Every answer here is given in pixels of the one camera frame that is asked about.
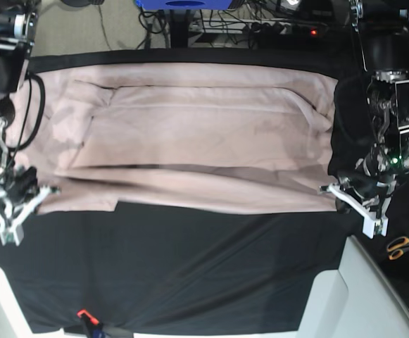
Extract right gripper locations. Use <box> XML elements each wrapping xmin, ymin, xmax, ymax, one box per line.
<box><xmin>0</xmin><ymin>167</ymin><xmax>61</xmax><ymax>246</ymax></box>

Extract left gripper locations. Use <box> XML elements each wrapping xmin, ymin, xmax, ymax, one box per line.
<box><xmin>319</xmin><ymin>175</ymin><xmax>396</xmax><ymax>238</ymax></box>

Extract pink T-shirt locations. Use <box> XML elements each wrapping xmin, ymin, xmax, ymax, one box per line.
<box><xmin>6</xmin><ymin>63</ymin><xmax>336</xmax><ymax>214</ymax></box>

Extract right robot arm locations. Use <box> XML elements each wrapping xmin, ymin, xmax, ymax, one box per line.
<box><xmin>0</xmin><ymin>1</ymin><xmax>60</xmax><ymax>246</ymax></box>

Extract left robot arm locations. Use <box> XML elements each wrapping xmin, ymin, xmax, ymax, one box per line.
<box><xmin>320</xmin><ymin>1</ymin><xmax>409</xmax><ymax>238</ymax></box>

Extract black table cloth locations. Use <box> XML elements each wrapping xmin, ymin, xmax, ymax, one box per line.
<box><xmin>0</xmin><ymin>49</ymin><xmax>409</xmax><ymax>335</ymax></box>

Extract red clamp bottom edge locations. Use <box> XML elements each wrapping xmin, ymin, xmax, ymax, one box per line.
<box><xmin>77</xmin><ymin>308</ymin><xmax>101</xmax><ymax>326</ymax></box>

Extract black power strip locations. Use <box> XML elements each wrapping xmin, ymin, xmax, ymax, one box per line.
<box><xmin>291</xmin><ymin>24</ymin><xmax>328</xmax><ymax>37</ymax></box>

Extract blue box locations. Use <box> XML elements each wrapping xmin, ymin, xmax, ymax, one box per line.
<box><xmin>135</xmin><ymin>0</ymin><xmax>236</xmax><ymax>11</ymax></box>

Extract white power strip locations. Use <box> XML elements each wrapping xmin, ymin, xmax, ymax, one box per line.
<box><xmin>189</xmin><ymin>18</ymin><xmax>293</xmax><ymax>34</ymax></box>

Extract orange handled scissors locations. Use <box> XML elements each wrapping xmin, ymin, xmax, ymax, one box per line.
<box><xmin>386</xmin><ymin>236</ymin><xmax>409</xmax><ymax>261</ymax></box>

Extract black table leg post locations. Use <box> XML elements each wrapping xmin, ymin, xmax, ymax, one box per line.
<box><xmin>168</xmin><ymin>10</ymin><xmax>191</xmax><ymax>49</ymax></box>

